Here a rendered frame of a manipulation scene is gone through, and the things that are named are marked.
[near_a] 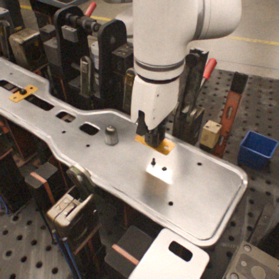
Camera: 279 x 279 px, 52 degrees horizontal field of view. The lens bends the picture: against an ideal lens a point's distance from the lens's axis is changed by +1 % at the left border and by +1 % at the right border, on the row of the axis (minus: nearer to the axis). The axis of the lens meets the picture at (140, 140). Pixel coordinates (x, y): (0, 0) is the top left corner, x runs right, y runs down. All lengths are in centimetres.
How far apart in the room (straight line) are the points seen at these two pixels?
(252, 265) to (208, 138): 30
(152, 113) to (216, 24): 17
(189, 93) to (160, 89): 22
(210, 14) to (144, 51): 10
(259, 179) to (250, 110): 39
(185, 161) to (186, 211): 13
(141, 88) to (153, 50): 7
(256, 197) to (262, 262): 54
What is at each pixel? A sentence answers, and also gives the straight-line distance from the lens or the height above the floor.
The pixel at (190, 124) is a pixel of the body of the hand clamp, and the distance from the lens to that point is 71.
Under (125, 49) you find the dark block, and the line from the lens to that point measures 83.
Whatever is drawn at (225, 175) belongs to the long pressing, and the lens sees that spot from 67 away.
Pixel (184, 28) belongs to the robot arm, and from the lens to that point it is 43.
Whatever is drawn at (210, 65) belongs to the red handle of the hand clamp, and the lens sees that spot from 74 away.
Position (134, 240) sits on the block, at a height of 98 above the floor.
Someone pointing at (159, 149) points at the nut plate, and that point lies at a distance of 59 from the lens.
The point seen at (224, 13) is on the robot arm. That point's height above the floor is 135.
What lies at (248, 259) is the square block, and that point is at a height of 106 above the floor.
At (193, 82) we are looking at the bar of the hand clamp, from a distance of 67.
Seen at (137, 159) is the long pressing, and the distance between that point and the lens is 67.
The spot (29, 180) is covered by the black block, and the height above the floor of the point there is 99.
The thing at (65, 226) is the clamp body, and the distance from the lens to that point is 55.
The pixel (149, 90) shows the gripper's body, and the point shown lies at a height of 124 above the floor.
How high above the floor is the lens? 151
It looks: 46 degrees down
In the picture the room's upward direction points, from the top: straight up
